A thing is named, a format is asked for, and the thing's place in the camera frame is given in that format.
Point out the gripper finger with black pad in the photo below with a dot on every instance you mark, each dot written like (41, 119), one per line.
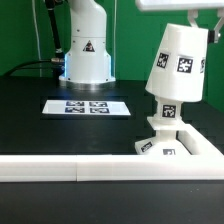
(214, 34)
(192, 16)

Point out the white lamp bulb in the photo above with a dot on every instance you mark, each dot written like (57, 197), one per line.
(168, 109)

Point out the white lamp shade cone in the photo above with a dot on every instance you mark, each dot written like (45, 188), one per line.
(179, 66)

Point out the white marker sheet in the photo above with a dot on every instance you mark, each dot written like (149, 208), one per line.
(74, 107)

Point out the white lamp base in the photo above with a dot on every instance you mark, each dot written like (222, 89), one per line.
(165, 142)

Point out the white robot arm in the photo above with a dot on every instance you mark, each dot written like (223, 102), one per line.
(87, 65)

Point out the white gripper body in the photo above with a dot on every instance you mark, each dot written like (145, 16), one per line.
(176, 5)

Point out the white L-shaped fence wall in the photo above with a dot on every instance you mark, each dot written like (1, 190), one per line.
(204, 162)

